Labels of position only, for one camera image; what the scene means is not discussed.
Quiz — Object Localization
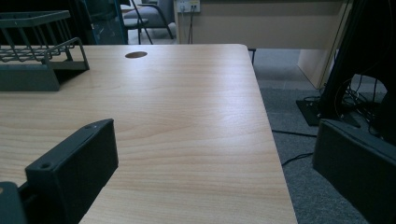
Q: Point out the dark blue panel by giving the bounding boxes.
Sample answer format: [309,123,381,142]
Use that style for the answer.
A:
[81,0,129,46]

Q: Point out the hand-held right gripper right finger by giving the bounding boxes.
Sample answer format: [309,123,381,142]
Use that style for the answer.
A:
[312,119,396,224]

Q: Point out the beige wooden desk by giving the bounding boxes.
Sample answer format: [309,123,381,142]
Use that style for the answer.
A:
[174,0,354,91]

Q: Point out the white wall socket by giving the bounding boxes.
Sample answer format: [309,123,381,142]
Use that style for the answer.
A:
[176,0,202,14]

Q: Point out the black metal stand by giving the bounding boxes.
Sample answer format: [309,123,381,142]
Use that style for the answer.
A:
[295,0,396,129]

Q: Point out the grey chair with black frame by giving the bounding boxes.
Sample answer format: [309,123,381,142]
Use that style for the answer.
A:
[122,0,176,45]

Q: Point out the dark grey wire rack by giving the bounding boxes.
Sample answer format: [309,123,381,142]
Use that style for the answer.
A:
[0,9,91,92]

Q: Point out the black floor cable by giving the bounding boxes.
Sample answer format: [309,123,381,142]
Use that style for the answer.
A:
[281,151,315,167]
[272,129,318,138]

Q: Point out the black cable at socket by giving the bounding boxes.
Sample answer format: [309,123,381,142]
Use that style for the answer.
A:
[186,6,196,45]

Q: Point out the bundle of black cables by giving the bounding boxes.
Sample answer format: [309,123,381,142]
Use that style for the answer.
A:
[334,74,389,136]

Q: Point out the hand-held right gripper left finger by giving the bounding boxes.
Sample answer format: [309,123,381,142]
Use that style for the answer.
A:
[24,118,120,224]

